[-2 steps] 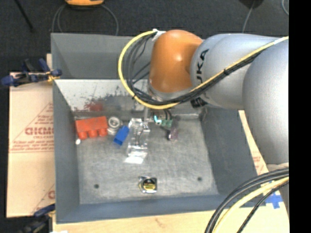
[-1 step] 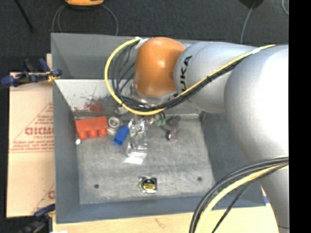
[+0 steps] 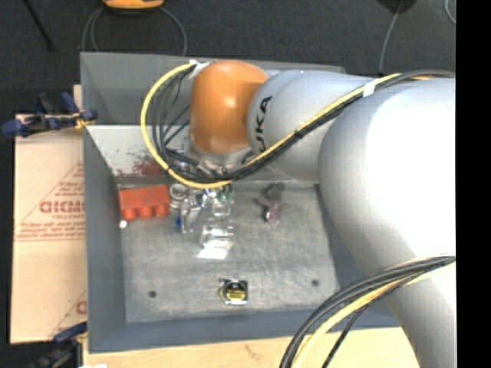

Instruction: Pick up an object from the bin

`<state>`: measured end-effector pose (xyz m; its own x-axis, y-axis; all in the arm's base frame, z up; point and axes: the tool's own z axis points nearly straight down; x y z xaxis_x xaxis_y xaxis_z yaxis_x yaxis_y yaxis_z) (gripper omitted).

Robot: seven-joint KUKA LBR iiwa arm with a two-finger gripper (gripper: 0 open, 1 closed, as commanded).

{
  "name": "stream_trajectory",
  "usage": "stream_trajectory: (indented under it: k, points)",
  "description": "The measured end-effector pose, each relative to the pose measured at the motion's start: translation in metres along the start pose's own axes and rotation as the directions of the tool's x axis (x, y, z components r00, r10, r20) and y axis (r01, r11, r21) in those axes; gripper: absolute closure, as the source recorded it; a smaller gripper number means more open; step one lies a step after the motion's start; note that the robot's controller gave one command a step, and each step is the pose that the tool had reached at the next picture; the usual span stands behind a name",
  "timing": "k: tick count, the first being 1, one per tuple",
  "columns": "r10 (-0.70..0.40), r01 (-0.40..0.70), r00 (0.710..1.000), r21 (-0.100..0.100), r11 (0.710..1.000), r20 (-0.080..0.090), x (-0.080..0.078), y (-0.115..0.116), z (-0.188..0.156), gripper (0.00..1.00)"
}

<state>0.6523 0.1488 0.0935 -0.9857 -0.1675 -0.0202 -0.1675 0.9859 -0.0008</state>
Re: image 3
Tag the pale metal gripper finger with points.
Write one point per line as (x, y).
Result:
(189, 217)
(217, 224)

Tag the small white round thing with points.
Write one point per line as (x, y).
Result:
(122, 224)

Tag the dark purple sunglasses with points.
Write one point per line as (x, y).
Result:
(274, 205)

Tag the red-brown flat block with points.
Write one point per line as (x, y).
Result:
(142, 200)

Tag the brown cardboard board, red print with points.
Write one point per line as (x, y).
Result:
(46, 267)

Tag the grey metal bin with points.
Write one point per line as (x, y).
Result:
(230, 282)

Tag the black and yellow small packet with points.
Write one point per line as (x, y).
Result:
(234, 292)

